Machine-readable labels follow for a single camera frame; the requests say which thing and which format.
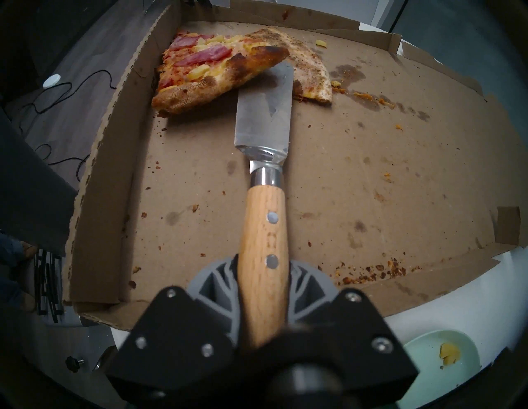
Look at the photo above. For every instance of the yellow pineapple chunk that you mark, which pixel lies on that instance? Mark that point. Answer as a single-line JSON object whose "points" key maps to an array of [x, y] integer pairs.
{"points": [[321, 43]]}

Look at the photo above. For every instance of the white round floor puck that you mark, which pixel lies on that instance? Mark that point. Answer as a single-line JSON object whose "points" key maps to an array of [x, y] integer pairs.
{"points": [[52, 81]]}

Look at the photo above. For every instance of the plain cheese pizza slice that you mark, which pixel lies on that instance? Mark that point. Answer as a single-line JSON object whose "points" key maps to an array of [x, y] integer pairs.
{"points": [[309, 70]]}

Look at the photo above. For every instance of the ham pizza slice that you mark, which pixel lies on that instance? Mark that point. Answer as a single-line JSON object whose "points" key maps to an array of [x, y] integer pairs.
{"points": [[198, 66]]}

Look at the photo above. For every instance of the yellow crumb on plate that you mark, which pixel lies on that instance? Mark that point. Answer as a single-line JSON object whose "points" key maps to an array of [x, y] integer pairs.
{"points": [[449, 353]]}

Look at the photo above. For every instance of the black screw knob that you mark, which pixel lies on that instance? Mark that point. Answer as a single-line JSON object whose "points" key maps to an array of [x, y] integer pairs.
{"points": [[74, 363]]}

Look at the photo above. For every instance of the pale green plate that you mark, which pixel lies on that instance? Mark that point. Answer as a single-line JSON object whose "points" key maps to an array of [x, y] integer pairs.
{"points": [[425, 358]]}

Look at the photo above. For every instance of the cardboard pizza box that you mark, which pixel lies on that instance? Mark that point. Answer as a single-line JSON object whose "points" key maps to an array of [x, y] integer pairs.
{"points": [[371, 165]]}

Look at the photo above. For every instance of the grey base plate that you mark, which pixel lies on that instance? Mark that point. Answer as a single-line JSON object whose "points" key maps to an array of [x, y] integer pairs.
{"points": [[49, 338]]}

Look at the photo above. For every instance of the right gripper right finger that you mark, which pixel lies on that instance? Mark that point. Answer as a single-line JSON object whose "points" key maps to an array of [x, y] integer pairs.
{"points": [[363, 342]]}

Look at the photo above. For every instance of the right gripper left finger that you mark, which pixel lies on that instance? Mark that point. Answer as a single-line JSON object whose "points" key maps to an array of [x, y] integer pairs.
{"points": [[173, 342]]}

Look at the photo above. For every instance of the dark grey robot torso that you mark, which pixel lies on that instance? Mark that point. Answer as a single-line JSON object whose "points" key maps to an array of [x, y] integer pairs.
{"points": [[29, 185]]}

